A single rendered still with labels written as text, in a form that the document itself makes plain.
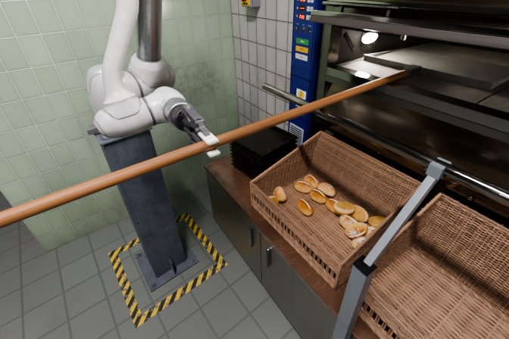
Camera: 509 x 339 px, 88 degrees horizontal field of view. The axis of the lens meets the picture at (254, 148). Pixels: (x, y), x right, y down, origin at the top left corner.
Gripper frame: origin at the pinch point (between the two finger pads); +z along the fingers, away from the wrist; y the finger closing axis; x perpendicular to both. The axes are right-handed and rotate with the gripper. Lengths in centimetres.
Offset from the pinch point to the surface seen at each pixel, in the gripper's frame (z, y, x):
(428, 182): 39, 6, -39
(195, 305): -27, 119, 11
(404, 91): 8, 1, -78
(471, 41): 28, -22, -64
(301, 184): -18, 55, -54
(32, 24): -120, -20, 35
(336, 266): 27, 48, -30
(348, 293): 38, 36, -19
